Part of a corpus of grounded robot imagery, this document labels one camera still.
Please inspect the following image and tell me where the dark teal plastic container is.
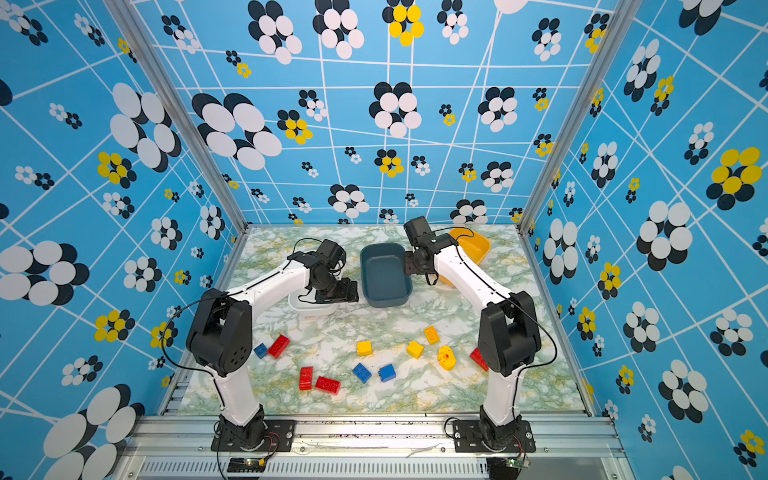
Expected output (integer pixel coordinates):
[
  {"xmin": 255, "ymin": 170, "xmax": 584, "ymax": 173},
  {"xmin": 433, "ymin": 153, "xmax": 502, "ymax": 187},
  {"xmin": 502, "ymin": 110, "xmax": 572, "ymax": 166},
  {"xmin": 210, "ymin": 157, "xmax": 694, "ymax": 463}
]
[{"xmin": 360, "ymin": 243, "xmax": 413, "ymax": 308}]

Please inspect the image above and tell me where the yellow plastic container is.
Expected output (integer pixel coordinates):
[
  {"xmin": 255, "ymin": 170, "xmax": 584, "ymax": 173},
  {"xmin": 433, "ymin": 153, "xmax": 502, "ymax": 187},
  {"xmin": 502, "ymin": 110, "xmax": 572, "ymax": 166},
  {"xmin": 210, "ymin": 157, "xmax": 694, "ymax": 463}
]
[{"xmin": 435, "ymin": 227, "xmax": 491, "ymax": 286}]

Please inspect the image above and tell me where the red lego brick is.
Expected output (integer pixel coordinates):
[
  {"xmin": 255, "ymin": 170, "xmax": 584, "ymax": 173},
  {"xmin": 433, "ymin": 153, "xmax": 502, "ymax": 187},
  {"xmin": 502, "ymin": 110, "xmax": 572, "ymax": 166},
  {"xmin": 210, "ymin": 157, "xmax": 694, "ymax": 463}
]
[
  {"xmin": 470, "ymin": 348, "xmax": 489, "ymax": 372},
  {"xmin": 315, "ymin": 376, "xmax": 341, "ymax": 395},
  {"xmin": 267, "ymin": 335, "xmax": 291, "ymax": 359},
  {"xmin": 298, "ymin": 367, "xmax": 314, "ymax": 391}
]

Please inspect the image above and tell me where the yellow rounded lego duck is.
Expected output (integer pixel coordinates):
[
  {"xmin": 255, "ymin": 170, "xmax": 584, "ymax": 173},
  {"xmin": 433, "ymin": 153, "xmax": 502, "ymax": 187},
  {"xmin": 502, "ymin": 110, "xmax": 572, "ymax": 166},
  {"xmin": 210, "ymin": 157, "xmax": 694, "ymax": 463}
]
[{"xmin": 438, "ymin": 345, "xmax": 456, "ymax": 371}]

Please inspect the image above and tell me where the small blue lego brick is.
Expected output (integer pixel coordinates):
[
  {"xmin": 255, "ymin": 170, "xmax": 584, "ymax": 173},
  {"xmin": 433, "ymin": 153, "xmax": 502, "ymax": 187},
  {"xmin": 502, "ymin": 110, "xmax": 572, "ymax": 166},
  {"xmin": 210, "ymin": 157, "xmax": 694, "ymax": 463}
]
[{"xmin": 253, "ymin": 343, "xmax": 268, "ymax": 359}]

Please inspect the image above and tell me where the white plastic container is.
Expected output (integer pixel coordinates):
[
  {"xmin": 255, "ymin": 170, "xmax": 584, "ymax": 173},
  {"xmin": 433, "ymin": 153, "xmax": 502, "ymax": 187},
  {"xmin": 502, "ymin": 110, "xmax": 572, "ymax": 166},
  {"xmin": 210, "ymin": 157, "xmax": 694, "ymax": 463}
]
[{"xmin": 288, "ymin": 287, "xmax": 341, "ymax": 318}]

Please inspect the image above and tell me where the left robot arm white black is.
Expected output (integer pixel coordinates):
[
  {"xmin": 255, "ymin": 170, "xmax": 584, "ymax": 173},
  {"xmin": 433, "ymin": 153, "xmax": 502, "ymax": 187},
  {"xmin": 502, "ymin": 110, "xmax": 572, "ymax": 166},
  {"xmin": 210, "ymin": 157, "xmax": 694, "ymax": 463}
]
[{"xmin": 186, "ymin": 240, "xmax": 359, "ymax": 451}]

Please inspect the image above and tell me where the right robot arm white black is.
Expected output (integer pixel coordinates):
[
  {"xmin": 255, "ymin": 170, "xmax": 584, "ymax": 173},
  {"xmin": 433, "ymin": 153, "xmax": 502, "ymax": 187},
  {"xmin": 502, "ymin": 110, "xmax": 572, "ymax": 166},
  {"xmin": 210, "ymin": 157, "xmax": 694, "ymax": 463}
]
[{"xmin": 404, "ymin": 216, "xmax": 542, "ymax": 451}]

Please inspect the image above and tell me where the yellow lego brick centre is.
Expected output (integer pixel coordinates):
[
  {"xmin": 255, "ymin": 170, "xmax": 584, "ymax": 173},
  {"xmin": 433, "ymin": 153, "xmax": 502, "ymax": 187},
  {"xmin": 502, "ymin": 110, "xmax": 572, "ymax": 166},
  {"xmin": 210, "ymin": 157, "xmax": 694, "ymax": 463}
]
[{"xmin": 356, "ymin": 341, "xmax": 373, "ymax": 357}]

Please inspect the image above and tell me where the orange yellow lego brick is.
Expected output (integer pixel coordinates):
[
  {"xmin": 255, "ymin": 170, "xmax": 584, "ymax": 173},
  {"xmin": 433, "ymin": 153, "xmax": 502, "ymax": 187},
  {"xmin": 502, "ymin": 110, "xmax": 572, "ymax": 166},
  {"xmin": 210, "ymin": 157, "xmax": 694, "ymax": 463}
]
[{"xmin": 424, "ymin": 326, "xmax": 440, "ymax": 345}]

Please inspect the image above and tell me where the blue lego brick left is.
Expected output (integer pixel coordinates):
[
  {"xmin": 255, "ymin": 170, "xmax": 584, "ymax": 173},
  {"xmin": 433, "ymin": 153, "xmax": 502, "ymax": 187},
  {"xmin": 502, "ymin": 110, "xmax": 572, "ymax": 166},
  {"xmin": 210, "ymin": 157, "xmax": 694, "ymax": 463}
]
[{"xmin": 352, "ymin": 363, "xmax": 372, "ymax": 384}]

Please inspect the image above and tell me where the yellow lego brick right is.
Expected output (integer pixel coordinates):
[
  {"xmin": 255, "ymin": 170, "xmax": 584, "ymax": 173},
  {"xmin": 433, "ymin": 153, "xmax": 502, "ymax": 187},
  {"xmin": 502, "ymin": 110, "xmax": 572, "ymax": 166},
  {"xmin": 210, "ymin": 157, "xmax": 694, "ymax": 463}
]
[{"xmin": 406, "ymin": 341, "xmax": 424, "ymax": 359}]

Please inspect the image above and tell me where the blue lego brick right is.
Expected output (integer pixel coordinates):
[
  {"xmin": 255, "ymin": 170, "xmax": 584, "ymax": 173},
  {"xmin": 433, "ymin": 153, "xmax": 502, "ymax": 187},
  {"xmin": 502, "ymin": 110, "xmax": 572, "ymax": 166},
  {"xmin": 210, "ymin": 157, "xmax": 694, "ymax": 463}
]
[{"xmin": 378, "ymin": 364, "xmax": 396, "ymax": 382}]

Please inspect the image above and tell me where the red lego brick flat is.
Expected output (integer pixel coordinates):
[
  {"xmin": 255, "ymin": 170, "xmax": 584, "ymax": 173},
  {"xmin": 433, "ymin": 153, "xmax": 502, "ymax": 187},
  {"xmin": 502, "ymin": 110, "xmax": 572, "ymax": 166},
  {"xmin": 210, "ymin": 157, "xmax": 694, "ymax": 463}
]
[{"xmin": 315, "ymin": 376, "xmax": 341, "ymax": 395}]

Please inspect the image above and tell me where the left circuit board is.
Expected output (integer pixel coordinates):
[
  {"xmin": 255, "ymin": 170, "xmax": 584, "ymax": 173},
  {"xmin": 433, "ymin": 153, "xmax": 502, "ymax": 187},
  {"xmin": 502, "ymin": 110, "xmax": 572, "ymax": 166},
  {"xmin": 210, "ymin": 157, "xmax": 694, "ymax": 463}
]
[{"xmin": 226, "ymin": 457, "xmax": 267, "ymax": 475}]

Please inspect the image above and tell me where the circuit board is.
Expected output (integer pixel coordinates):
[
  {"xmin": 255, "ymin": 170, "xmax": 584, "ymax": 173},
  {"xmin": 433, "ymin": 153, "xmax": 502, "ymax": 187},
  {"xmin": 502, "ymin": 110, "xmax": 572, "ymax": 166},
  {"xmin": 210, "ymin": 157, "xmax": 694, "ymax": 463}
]
[
  {"xmin": 486, "ymin": 457, "xmax": 531, "ymax": 480},
  {"xmin": 226, "ymin": 457, "xmax": 267, "ymax": 475}
]

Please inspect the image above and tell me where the right circuit board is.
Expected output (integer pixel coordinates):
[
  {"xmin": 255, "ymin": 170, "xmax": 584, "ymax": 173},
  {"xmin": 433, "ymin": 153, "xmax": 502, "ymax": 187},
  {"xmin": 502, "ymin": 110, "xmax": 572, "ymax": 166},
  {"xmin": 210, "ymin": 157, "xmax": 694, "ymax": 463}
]
[{"xmin": 486, "ymin": 457, "xmax": 531, "ymax": 480}]

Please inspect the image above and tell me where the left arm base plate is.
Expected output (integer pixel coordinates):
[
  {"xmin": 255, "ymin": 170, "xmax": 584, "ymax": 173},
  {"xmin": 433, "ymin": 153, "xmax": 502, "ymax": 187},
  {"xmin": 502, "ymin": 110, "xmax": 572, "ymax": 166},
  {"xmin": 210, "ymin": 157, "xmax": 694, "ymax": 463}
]
[{"xmin": 210, "ymin": 417, "xmax": 297, "ymax": 453}]

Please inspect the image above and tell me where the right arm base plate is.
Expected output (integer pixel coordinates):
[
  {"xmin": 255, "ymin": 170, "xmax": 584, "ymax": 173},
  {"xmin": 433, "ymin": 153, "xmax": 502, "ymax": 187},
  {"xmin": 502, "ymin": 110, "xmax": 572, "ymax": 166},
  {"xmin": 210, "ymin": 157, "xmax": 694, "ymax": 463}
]
[{"xmin": 448, "ymin": 418, "xmax": 537, "ymax": 456}]

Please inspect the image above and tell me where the aluminium front rail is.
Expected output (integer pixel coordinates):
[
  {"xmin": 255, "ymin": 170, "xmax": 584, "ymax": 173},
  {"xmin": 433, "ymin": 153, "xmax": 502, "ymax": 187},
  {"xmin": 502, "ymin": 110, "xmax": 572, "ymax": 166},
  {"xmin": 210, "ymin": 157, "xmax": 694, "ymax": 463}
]
[{"xmin": 113, "ymin": 414, "xmax": 635, "ymax": 479}]

